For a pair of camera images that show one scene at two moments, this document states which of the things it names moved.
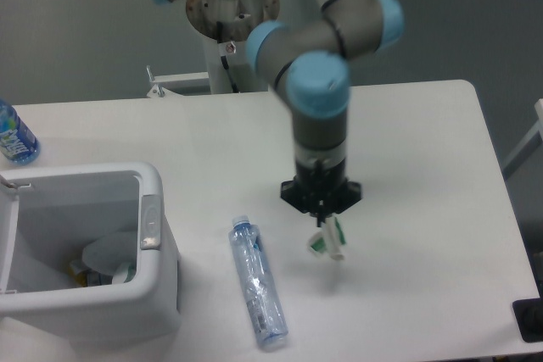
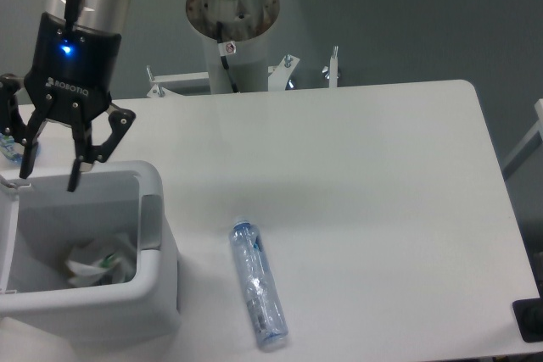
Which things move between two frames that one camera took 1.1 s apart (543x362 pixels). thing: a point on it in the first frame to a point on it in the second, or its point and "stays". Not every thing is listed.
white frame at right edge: [527, 146] stays
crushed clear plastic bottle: [259, 288] stays
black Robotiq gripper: [321, 188] to [73, 70]
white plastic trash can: [48, 215] stays
